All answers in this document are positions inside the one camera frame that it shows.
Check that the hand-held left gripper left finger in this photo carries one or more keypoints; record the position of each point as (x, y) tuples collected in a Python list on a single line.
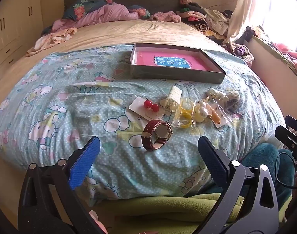
[(86, 160)]

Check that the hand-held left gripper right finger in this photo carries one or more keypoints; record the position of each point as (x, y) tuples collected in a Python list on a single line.
[(211, 158)]

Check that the yellow rings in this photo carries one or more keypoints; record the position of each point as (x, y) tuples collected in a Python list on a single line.
[(185, 124)]

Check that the clear packet with dark jewelry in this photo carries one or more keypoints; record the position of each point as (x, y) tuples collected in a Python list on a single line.
[(232, 102)]

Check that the clear packet with white card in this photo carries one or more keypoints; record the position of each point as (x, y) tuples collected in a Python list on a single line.
[(215, 93)]

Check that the white hair claw clip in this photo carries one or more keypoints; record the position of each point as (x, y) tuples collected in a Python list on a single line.
[(174, 94)]

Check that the grey cardboard box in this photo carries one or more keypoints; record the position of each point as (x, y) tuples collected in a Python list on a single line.
[(175, 76)]

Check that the teal fleece garment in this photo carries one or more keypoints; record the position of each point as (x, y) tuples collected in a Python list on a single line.
[(260, 156)]

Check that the orange beaded hair clip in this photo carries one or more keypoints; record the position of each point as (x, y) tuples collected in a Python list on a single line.
[(216, 117)]

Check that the cream yellow hair claw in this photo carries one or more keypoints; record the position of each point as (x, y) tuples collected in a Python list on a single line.
[(203, 113)]

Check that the blue cartoon cat blanket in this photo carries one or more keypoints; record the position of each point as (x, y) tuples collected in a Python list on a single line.
[(65, 90)]

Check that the colourful clothes on window sill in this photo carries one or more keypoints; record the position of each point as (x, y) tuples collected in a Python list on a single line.
[(285, 47)]

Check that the green blanket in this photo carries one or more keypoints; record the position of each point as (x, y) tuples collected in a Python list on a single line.
[(150, 212)]

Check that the red ball earrings on card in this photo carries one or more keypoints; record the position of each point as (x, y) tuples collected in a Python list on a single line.
[(148, 105)]

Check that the purple and patterned clothes heap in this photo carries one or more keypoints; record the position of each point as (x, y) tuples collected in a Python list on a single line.
[(238, 51)]

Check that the window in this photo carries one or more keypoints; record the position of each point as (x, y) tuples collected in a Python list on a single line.
[(280, 9)]

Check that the pink cream floral garment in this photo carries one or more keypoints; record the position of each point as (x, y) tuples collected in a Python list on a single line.
[(53, 37)]

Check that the cream curtain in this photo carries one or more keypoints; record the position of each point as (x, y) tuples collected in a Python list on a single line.
[(243, 9)]

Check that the beige bedsheet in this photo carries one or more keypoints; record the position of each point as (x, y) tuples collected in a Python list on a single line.
[(126, 31)]

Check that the pile of mixed clothes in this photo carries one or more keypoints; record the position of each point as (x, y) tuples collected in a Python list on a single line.
[(199, 17)]

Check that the pink blanket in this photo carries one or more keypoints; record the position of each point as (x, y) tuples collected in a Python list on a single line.
[(102, 14)]

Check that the pink fluffy garment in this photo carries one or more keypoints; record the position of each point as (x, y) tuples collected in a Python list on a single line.
[(165, 17)]

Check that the cream wardrobe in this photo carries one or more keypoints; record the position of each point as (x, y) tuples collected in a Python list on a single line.
[(14, 29)]

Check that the large floral pillow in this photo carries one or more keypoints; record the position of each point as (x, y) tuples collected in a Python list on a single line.
[(77, 9)]

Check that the small floral pillow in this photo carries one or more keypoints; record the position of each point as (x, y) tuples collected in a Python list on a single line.
[(142, 13)]

